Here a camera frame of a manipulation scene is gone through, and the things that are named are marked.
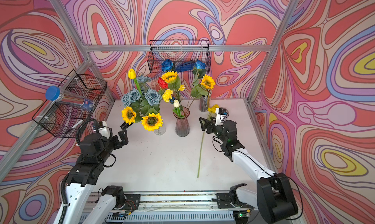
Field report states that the yellow sunflower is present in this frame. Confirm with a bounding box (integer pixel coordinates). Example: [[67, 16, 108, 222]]
[[122, 106, 137, 125], [141, 113, 164, 131]]

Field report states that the yellow rose spray stem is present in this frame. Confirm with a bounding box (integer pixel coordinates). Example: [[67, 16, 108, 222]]
[[197, 104, 220, 179]]

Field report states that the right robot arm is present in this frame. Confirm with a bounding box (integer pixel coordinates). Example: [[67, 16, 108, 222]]
[[199, 117, 302, 224]]

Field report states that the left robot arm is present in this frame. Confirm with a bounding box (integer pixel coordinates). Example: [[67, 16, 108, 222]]
[[54, 119, 129, 224]]

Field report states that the ribbed pink grey vase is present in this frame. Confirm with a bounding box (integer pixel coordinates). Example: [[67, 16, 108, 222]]
[[173, 107, 190, 137]]

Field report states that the clear textured glass vase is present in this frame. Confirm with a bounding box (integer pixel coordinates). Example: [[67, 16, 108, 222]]
[[154, 125, 167, 136]]

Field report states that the white marker pen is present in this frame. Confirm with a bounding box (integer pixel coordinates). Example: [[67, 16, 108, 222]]
[[65, 120, 83, 134]]

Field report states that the grey blue rose bunch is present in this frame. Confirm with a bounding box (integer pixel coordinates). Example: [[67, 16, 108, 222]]
[[121, 75, 162, 117]]

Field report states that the white tulip bud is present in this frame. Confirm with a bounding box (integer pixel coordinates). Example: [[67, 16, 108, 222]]
[[173, 99, 181, 118]]

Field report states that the yellow tulip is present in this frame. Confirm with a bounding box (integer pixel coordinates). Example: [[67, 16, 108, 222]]
[[128, 69, 143, 97]]

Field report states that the right blue rose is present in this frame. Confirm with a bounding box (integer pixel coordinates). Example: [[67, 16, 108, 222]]
[[193, 60, 207, 79]]

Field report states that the red rose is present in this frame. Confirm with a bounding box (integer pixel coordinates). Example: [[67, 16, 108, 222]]
[[158, 78, 169, 90]]

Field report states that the blue object in basket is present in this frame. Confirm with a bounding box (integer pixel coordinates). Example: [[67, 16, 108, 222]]
[[175, 61, 196, 73]]

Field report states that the left blue rose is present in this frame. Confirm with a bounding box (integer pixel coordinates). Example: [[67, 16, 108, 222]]
[[161, 59, 174, 72]]

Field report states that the blue capped pencil tube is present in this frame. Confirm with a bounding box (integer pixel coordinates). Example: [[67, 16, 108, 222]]
[[45, 86, 94, 111]]

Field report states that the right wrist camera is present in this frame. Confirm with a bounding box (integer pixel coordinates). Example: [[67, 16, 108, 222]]
[[215, 108, 229, 126]]

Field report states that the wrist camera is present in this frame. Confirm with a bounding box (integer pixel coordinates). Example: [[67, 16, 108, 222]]
[[93, 121, 112, 140], [215, 108, 229, 126]]

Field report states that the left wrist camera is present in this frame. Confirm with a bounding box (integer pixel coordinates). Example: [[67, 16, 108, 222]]
[[93, 121, 112, 140]]

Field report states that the left black wire basket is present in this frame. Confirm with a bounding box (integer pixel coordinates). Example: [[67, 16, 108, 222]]
[[32, 70, 107, 138]]

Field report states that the black wire basket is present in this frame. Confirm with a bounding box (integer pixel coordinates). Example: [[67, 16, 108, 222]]
[[32, 70, 107, 138], [147, 38, 212, 73]]

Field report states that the back black wire basket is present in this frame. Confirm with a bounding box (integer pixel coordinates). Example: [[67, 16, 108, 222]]
[[147, 38, 212, 73]]

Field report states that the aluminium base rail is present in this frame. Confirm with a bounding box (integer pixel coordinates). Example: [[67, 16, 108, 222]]
[[52, 190, 299, 224]]

